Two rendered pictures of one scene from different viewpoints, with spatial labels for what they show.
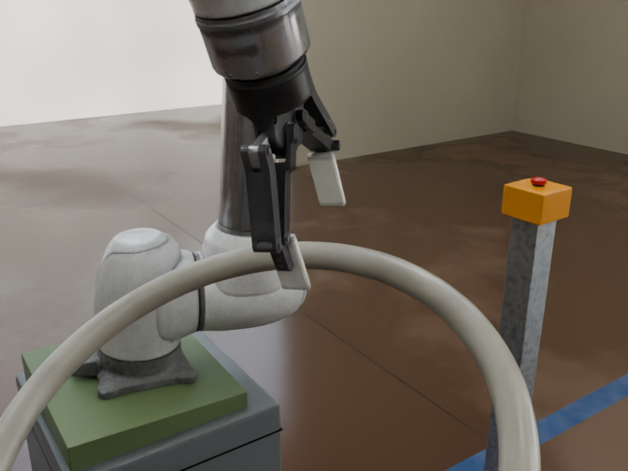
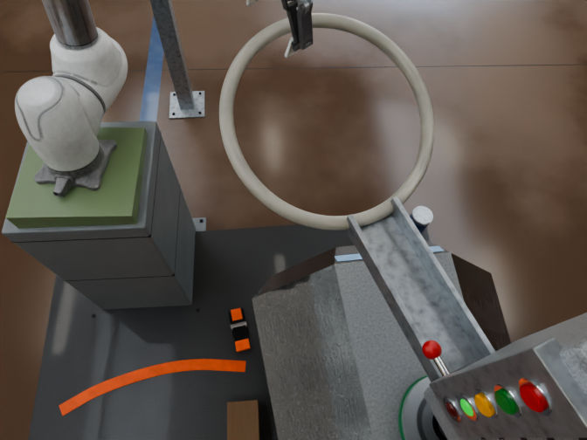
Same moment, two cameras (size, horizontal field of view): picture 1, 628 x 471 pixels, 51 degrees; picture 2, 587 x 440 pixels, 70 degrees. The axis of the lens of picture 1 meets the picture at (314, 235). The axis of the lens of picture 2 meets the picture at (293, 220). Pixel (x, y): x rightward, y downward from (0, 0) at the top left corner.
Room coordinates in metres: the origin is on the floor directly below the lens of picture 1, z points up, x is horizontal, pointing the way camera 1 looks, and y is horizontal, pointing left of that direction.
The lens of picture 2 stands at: (0.26, 0.66, 1.89)
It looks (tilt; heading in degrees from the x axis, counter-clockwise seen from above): 62 degrees down; 296
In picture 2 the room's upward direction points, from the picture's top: 6 degrees clockwise
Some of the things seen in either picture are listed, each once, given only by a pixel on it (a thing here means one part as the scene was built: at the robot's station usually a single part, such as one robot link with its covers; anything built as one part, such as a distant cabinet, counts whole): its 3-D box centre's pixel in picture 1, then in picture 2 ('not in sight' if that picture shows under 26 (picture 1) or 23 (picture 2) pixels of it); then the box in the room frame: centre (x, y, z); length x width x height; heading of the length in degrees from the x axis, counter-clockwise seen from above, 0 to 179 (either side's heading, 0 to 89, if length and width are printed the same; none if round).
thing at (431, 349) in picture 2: not in sight; (438, 361); (0.07, 0.42, 1.17); 0.08 x 0.03 x 0.03; 145
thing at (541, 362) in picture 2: not in sight; (495, 398); (0.05, 0.49, 1.37); 0.08 x 0.03 x 0.28; 145
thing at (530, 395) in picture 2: not in sight; (534, 396); (0.06, 0.51, 1.47); 0.03 x 0.01 x 0.03; 145
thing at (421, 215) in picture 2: not in sight; (418, 221); (0.13, -0.52, 0.08); 0.10 x 0.10 x 0.13
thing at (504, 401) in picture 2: not in sight; (507, 401); (0.06, 0.51, 1.42); 0.03 x 0.01 x 0.03; 145
